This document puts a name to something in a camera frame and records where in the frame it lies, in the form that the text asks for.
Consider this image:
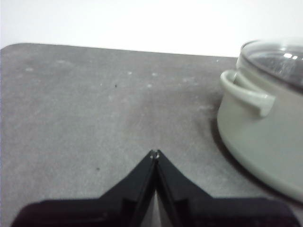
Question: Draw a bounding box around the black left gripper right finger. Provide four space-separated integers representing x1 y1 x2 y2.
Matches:
155 148 299 227

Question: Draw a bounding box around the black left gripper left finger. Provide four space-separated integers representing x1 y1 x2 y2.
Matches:
10 148 157 227

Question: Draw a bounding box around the round glass pot lid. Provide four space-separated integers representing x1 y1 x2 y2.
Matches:
240 39 303 88

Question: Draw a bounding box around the pale green electric cooking pot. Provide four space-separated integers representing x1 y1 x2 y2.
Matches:
216 47 303 204

